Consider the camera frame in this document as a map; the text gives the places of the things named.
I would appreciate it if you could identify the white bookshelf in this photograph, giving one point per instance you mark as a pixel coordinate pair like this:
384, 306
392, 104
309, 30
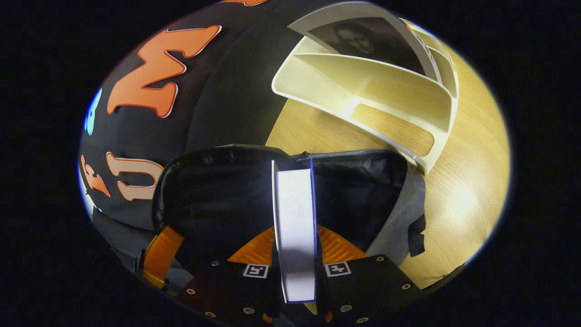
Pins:
363, 91

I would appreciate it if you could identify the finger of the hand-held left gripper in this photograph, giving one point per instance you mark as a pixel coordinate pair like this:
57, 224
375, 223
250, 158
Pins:
161, 256

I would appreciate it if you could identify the white book with dark portrait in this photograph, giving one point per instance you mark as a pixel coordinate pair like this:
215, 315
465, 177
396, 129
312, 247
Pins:
367, 41

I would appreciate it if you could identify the blue cover book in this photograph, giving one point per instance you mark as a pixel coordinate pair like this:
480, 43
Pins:
295, 227

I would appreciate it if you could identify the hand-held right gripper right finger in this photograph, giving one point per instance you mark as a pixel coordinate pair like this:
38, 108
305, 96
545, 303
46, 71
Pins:
363, 290

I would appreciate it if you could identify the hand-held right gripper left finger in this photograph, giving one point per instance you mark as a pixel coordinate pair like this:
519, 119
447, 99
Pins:
227, 290

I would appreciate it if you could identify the grey schoolbag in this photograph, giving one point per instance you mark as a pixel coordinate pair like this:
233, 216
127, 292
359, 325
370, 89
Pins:
218, 195

